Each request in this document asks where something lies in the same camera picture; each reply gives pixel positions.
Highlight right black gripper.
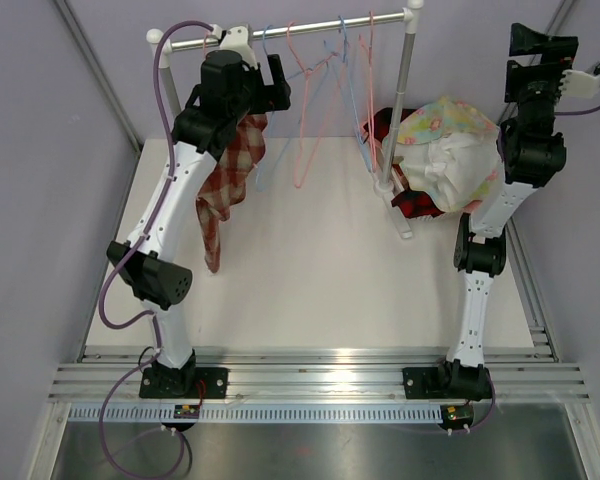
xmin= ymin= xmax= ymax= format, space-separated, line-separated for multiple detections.
xmin=502 ymin=21 xmax=578 ymax=136

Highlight pink wire hanger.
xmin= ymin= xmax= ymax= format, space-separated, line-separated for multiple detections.
xmin=285 ymin=21 xmax=339 ymax=189
xmin=202 ymin=33 xmax=216 ymax=56
xmin=358 ymin=10 xmax=379 ymax=173

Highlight blue wire hanger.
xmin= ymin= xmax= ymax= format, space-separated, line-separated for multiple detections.
xmin=253 ymin=23 xmax=331 ymax=193
xmin=323 ymin=15 xmax=372 ymax=173

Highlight red white checked skirt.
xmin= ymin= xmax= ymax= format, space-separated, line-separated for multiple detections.
xmin=196 ymin=114 xmax=268 ymax=273

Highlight red black plaid skirt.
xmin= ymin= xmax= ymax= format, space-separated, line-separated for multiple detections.
xmin=362 ymin=107 xmax=444 ymax=219

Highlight pastel floral skirt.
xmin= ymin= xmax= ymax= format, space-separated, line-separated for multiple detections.
xmin=393 ymin=96 xmax=501 ymax=213

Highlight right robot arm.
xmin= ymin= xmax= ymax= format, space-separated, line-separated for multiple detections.
xmin=405 ymin=23 xmax=579 ymax=401

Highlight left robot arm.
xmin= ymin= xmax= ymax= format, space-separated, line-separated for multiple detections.
xmin=106 ymin=50 xmax=291 ymax=399

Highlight white metal clothes rack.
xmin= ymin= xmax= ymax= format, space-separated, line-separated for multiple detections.
xmin=146 ymin=1 xmax=423 ymax=239

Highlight white plastic basket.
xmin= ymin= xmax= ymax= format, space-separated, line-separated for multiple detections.
xmin=391 ymin=180 xmax=452 ymax=220

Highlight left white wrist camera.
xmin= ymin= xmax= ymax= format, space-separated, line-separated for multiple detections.
xmin=219 ymin=24 xmax=259 ymax=69

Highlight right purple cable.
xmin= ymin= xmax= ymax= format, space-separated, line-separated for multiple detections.
xmin=554 ymin=74 xmax=600 ymax=119

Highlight purple cable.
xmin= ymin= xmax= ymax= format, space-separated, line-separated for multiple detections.
xmin=97 ymin=20 xmax=226 ymax=476
xmin=554 ymin=74 xmax=600 ymax=119

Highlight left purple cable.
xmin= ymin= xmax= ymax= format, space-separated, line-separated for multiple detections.
xmin=97 ymin=20 xmax=226 ymax=476

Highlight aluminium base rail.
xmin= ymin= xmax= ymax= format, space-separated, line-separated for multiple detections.
xmin=49 ymin=342 xmax=590 ymax=403

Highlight white slotted cable duct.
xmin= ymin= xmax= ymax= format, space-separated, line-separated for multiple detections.
xmin=68 ymin=403 xmax=442 ymax=424

